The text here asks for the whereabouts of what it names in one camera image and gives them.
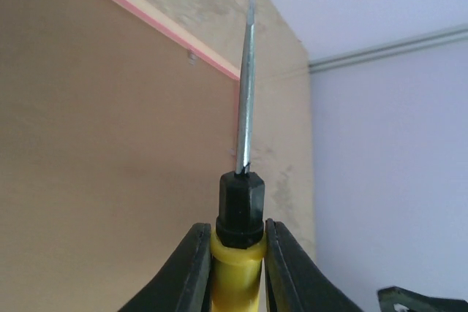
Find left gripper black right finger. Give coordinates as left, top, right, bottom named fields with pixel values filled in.
left=264, top=218, right=360, bottom=312

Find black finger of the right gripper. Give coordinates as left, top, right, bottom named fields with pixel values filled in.
left=377, top=286, right=467, bottom=312

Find brown frame backing board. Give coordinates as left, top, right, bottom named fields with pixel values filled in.
left=1, top=0, right=238, bottom=311

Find yellow handled screwdriver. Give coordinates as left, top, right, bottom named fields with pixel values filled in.
left=211, top=0, right=265, bottom=311

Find right aluminium corner post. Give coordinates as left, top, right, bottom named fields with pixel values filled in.
left=309, top=24, right=467, bottom=74

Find metal retaining clip top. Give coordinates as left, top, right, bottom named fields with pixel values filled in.
left=187, top=50, right=197, bottom=65

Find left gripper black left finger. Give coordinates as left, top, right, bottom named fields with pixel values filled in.
left=120, top=223, right=212, bottom=312

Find pink picture frame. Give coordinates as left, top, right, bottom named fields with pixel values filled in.
left=50, top=0, right=242, bottom=167

